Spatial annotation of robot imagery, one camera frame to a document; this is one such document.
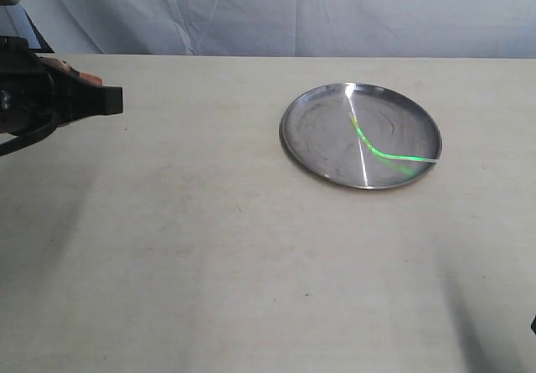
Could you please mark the green glow stick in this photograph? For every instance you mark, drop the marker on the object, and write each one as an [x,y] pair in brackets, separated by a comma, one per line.
[389,156]

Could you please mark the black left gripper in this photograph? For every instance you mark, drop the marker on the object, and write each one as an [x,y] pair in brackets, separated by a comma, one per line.
[36,90]

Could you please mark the round stainless steel plate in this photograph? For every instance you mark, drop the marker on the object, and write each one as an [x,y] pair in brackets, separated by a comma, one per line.
[318,136]

